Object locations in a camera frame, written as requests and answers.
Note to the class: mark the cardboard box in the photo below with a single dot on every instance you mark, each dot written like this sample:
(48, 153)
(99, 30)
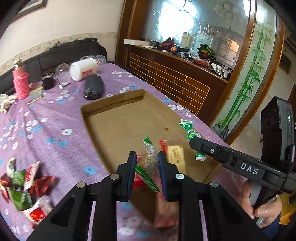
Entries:
(120, 129)

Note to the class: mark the wooden cabinet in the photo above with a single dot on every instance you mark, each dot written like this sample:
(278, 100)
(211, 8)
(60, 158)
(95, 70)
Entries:
(173, 78)

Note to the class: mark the black sofa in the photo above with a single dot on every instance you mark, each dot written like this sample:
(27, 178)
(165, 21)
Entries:
(69, 51)

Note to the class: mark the clear glass cup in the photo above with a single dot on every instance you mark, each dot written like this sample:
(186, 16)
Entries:
(63, 74)

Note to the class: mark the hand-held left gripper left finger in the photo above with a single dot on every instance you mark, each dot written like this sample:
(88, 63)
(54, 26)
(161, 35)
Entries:
(131, 180)

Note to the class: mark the person's right hand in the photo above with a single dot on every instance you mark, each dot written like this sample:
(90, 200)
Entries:
(266, 212)

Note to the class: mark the pile of snack packets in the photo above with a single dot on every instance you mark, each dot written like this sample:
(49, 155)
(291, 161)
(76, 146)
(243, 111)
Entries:
(41, 185)

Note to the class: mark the white plastic jar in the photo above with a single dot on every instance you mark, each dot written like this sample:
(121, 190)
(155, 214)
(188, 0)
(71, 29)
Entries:
(83, 69)

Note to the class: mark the black glasses case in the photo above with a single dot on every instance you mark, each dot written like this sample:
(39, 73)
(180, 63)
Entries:
(93, 88)

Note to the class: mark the white flat box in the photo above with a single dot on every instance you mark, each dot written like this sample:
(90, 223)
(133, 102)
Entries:
(136, 42)

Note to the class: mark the green candy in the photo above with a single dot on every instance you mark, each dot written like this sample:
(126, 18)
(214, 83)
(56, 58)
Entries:
(187, 126)
(149, 160)

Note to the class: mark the beige cracker packet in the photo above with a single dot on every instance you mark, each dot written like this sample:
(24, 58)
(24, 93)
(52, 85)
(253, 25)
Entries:
(177, 157)

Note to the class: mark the small black pouch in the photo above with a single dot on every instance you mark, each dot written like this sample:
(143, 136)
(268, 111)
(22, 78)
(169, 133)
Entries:
(48, 82)

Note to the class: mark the small printed booklet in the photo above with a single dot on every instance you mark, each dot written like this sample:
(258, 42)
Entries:
(35, 95)

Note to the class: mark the pink knit-sleeved bottle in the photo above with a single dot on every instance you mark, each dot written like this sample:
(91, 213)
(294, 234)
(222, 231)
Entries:
(20, 85)

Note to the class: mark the white gloves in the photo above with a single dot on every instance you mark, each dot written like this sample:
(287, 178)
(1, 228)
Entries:
(7, 103)

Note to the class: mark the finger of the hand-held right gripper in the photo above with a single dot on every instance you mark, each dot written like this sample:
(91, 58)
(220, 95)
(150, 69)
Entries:
(208, 150)

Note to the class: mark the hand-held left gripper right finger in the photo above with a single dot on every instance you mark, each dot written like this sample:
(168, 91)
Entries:
(163, 180)

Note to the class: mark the assorted cabinet clutter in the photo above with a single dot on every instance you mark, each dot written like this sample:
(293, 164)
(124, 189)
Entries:
(203, 55)

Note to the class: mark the blue printed plastic bag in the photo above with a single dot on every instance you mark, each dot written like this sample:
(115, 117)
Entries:
(100, 59)

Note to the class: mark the small metal clipper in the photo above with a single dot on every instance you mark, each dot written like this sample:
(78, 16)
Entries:
(60, 86)

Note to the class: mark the framed wall picture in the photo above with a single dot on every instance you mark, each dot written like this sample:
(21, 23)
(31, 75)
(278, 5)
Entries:
(34, 7)

